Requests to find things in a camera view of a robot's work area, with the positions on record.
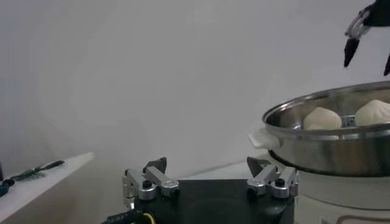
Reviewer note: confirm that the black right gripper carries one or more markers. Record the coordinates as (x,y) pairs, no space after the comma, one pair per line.
(381,13)

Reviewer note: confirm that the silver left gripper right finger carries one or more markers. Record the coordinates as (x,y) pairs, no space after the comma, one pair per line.
(265,178)

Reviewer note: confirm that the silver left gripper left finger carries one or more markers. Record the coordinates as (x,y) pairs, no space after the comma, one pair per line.
(161,181)

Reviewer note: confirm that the white steamed baozi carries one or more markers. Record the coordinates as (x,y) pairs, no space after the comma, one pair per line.
(322,119)
(373,113)

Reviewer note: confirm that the stainless steel steamer basket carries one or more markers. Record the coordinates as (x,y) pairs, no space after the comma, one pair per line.
(329,152)

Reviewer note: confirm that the white electric cooker base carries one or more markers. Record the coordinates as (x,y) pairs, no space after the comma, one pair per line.
(341,191)

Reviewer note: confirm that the white side table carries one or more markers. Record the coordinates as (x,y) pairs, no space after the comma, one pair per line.
(45,188)

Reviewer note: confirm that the blue device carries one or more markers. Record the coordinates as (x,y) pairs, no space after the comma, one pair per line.
(3,189)

